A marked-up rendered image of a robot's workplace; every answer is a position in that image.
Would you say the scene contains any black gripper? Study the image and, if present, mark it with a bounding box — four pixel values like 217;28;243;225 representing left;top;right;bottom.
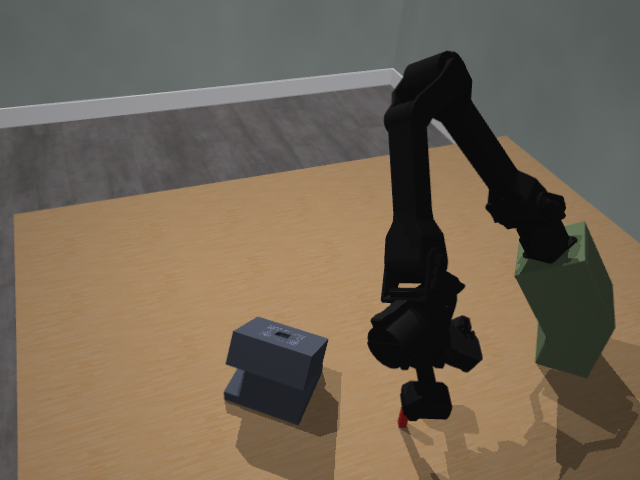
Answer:
400;332;452;421

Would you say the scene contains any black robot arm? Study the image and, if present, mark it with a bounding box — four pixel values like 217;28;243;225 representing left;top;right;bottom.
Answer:
367;51;577;373

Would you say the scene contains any dark grey sloped panel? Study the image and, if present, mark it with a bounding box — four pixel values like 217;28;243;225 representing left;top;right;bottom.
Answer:
224;317;328;426

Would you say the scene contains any dark red rectangular bar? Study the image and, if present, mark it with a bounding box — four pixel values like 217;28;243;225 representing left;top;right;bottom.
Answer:
398;408;408;428

